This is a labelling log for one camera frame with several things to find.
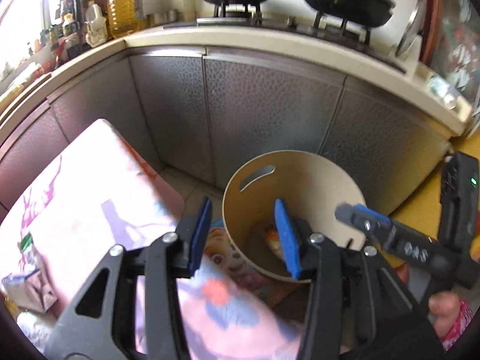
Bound beige round trash bin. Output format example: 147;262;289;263
222;150;366;283

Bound grey kitchen cabinets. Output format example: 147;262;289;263
1;48;450;214

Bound person's right hand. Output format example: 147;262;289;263
397;263;464;340

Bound pink floral tablecloth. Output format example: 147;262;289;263
1;119;301;359

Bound gas stove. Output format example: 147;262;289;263
163;7;406;74

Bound yellow cooking oil bottle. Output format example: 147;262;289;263
107;0;143;39

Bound white plastic jug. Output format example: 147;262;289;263
85;0;108;48

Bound dark soy sauce bottle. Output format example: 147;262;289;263
62;13;80;59

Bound black wok with lid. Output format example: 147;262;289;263
304;0;396;29

